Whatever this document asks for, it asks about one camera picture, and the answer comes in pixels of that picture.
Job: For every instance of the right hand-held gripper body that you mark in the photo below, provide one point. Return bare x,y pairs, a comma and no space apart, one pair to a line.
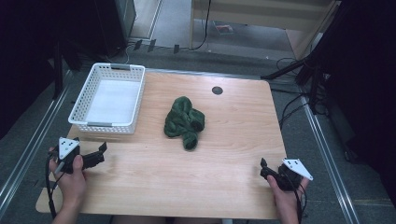
292,174

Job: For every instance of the dark green fuzzy cloth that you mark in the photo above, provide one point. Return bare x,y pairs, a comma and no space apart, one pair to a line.
183,122

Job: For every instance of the person's left hand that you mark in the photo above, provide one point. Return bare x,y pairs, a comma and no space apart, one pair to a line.
72,186

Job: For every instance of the light wooden bench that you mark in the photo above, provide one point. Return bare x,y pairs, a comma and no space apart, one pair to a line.
264,15

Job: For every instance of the black tripod stand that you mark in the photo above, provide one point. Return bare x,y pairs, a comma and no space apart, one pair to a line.
311,71

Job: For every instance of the dark cabinet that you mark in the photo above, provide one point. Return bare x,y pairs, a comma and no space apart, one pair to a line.
115,21

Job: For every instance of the metal floor rail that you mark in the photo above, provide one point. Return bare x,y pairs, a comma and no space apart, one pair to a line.
330,161
28,149

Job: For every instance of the red flat item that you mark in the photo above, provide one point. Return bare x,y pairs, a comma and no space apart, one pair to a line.
223,28

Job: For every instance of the white perforated plastic basket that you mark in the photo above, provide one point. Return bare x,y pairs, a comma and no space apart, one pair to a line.
109,99

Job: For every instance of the person's right hand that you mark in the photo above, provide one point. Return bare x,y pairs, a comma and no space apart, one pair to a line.
285,199

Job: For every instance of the dark round table grommet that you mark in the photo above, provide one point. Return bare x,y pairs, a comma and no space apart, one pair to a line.
217,90

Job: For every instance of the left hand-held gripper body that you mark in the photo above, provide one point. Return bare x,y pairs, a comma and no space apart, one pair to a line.
67,148

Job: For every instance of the dark curtain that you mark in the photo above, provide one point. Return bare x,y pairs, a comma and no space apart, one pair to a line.
37,46
367,77

